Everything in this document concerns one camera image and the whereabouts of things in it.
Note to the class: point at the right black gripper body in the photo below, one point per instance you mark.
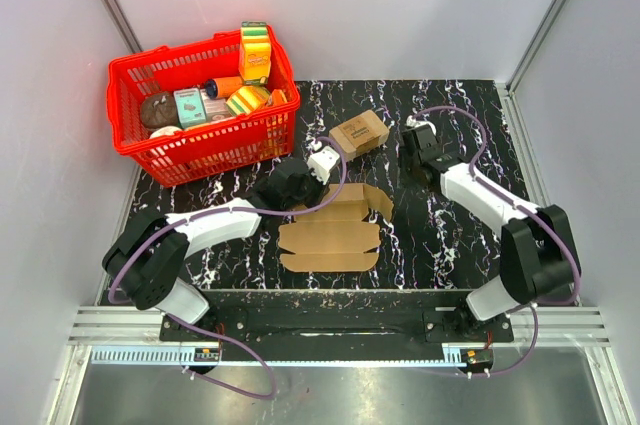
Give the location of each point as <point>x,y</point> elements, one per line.
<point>410,161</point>

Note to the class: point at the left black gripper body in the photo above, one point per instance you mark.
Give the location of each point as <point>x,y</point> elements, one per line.
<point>310,197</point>

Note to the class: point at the brown cardboard box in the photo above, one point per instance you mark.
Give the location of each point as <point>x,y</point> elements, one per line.
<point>337,238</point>

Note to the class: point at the kitchen scouring pads pack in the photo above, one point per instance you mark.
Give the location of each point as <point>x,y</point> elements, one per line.
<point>360,134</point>

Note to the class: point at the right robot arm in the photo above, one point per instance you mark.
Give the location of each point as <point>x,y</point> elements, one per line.
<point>537,251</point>

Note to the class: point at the teal small box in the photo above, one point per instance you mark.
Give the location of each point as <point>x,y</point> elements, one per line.
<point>190,107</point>

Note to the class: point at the red plastic shopping basket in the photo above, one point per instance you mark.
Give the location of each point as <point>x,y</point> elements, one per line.
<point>208,149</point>

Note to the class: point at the orange snack packet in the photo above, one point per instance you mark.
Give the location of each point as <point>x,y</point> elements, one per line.
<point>276,99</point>

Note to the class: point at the yellow green striped sponge pack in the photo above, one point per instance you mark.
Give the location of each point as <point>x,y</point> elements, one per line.
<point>247,99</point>

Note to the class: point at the pink packaged item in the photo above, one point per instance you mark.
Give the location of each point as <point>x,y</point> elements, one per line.
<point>216,110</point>

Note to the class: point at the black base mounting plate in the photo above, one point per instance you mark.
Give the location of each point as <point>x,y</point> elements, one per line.
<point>435,316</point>

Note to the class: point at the orange cylindrical can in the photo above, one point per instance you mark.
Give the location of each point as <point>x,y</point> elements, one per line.
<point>222,87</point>

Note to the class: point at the orange yellow juice carton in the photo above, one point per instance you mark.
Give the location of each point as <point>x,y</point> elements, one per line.
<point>254,53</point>

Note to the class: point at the white round item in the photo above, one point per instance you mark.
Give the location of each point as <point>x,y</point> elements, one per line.
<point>166,132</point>

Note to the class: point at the brown round bread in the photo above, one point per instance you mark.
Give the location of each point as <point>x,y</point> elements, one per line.
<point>158,111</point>

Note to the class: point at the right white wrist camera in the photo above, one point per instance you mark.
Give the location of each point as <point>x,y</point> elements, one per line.
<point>414,122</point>

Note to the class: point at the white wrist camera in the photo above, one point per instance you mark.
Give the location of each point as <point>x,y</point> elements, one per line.
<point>325,157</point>
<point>414,122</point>

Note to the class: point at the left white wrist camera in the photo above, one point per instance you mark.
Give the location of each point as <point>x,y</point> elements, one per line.
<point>325,157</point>

